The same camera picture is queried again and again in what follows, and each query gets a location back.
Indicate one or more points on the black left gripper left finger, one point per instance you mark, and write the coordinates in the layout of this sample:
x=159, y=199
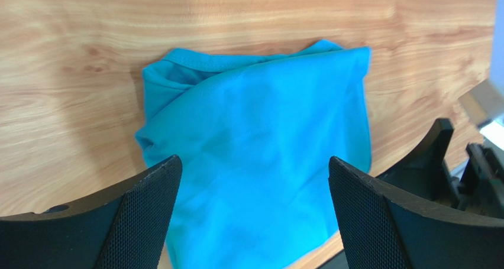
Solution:
x=121, y=226

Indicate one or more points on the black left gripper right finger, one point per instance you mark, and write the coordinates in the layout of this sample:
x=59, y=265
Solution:
x=383, y=226

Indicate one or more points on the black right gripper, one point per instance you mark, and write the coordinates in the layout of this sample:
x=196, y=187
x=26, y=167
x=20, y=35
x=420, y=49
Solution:
x=423, y=176

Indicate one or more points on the teal blue t-shirt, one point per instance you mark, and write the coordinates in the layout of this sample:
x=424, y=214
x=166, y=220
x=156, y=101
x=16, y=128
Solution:
x=255, y=135

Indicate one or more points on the black table edge strip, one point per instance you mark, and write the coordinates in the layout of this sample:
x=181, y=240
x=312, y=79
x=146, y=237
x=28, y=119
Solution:
x=338, y=261

